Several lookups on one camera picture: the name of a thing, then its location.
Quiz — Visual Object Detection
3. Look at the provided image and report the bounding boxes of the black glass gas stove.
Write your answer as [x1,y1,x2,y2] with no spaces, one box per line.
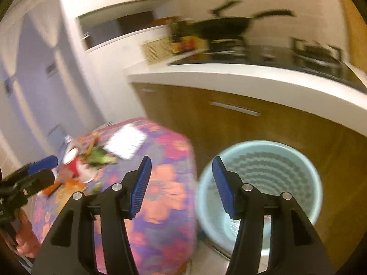
[172,37,366,93]

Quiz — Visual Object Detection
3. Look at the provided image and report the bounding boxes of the black wok with handle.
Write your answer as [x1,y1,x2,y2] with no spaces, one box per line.
[191,0,295,40]

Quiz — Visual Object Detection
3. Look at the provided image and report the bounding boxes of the dark vinegar bottle red label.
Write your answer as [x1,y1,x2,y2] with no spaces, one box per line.
[170,21,208,55]

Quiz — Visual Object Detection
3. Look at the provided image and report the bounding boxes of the orange snack bag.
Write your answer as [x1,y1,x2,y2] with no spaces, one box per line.
[42,178,86,202]

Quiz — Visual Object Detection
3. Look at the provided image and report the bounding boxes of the red white paper cup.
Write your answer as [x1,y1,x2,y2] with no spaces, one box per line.
[62,148,97,184]

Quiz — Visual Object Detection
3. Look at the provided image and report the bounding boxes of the green leafy vegetable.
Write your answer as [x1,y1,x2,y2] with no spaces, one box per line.
[82,146,118,168]

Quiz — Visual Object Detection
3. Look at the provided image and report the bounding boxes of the floral tablecloth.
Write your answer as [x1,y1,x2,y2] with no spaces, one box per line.
[31,118,197,274]

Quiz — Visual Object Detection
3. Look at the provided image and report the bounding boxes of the white polka dot paper box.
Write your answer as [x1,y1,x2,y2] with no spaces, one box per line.
[103,124,147,160]

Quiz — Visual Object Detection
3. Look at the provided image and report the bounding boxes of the wooden base cabinets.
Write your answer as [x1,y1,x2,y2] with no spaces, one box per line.
[133,82,366,269]

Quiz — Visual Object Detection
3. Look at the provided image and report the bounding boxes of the light blue perforated trash basket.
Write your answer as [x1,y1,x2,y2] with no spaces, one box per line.
[195,140,323,257]

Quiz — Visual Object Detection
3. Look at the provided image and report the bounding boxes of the beige utensil basket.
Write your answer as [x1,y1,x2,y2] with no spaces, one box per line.
[141,37,173,65]

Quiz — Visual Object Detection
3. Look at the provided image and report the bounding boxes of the person left hand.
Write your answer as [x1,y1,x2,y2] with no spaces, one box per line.
[16,209,40,258]

